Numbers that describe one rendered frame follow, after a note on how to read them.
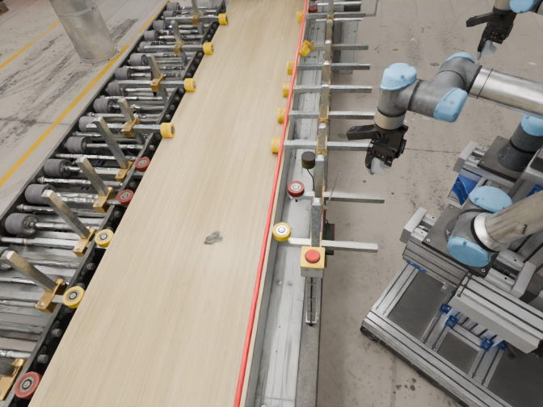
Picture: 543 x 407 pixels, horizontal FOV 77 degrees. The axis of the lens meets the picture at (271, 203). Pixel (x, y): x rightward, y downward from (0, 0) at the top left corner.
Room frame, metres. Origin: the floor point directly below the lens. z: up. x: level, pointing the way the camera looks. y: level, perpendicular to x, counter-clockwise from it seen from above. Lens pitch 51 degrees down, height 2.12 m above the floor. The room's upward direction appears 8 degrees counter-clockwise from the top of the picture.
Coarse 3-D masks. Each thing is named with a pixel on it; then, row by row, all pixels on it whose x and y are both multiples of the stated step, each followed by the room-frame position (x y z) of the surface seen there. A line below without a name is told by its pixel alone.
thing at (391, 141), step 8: (376, 128) 0.70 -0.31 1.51; (400, 128) 0.69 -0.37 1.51; (384, 136) 0.70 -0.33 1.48; (392, 136) 0.68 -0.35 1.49; (400, 136) 0.67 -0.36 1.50; (368, 144) 0.71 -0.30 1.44; (376, 144) 0.70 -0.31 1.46; (384, 144) 0.70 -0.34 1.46; (392, 144) 0.68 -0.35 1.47; (400, 144) 0.68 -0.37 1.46; (376, 152) 0.70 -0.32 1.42; (384, 152) 0.67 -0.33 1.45; (392, 152) 0.66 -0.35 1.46; (400, 152) 0.69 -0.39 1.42; (384, 160) 0.68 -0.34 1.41; (392, 160) 0.65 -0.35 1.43
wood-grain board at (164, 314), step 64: (256, 0) 3.34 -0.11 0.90; (256, 64) 2.24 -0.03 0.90; (192, 128) 1.62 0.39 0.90; (256, 128) 1.54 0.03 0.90; (192, 192) 1.12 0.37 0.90; (256, 192) 1.06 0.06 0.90; (128, 256) 0.80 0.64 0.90; (192, 256) 0.76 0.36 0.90; (256, 256) 0.72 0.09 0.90; (128, 320) 0.52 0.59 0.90; (192, 320) 0.49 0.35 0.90; (256, 320) 0.45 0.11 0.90; (64, 384) 0.32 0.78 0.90; (128, 384) 0.29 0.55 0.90; (192, 384) 0.27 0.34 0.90
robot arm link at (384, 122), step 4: (376, 112) 0.72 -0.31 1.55; (376, 116) 0.71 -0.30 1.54; (380, 116) 0.70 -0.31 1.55; (384, 116) 0.69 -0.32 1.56; (400, 116) 0.68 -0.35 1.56; (404, 116) 0.69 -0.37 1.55; (376, 120) 0.71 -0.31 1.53; (380, 120) 0.69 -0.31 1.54; (384, 120) 0.68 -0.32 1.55; (388, 120) 0.68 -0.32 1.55; (392, 120) 0.68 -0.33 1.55; (396, 120) 0.68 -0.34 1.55; (400, 120) 0.68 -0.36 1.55; (380, 124) 0.69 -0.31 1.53; (384, 124) 0.68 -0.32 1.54; (388, 124) 0.68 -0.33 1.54; (392, 124) 0.68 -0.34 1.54; (396, 124) 0.68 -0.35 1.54; (400, 124) 0.68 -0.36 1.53; (384, 128) 0.69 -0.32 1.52; (388, 128) 0.68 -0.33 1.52; (392, 128) 0.68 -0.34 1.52
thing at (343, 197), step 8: (304, 192) 1.06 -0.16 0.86; (312, 192) 1.05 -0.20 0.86; (328, 192) 1.04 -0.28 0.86; (336, 200) 1.00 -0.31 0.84; (344, 200) 0.99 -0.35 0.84; (352, 200) 0.98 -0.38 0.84; (360, 200) 0.98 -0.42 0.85; (368, 200) 0.97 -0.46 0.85; (376, 200) 0.96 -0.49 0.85; (384, 200) 0.95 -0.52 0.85
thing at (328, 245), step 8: (288, 240) 0.82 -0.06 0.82; (296, 240) 0.82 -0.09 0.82; (304, 240) 0.81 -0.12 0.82; (328, 248) 0.77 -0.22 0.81; (336, 248) 0.76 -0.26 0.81; (344, 248) 0.75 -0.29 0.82; (352, 248) 0.74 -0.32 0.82; (360, 248) 0.73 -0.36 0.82; (368, 248) 0.73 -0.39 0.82; (376, 248) 0.72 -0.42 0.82
